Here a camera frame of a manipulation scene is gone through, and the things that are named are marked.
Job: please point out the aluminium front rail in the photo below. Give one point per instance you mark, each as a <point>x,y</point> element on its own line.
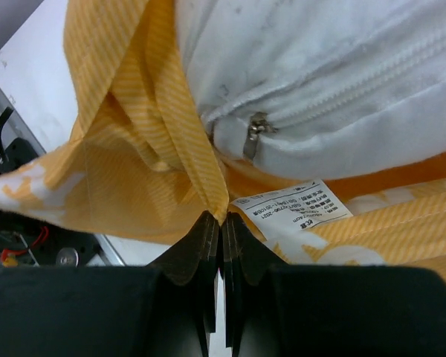
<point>106,254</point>

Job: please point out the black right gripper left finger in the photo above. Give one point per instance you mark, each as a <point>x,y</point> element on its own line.
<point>166,308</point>

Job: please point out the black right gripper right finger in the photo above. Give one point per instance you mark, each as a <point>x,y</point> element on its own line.
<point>273,308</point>

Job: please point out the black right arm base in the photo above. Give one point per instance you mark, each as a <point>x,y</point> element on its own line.
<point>26,242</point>

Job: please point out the white care label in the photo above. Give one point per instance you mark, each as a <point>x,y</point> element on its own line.
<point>293,209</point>

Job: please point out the white pillow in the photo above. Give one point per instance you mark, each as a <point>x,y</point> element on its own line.
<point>318,89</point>

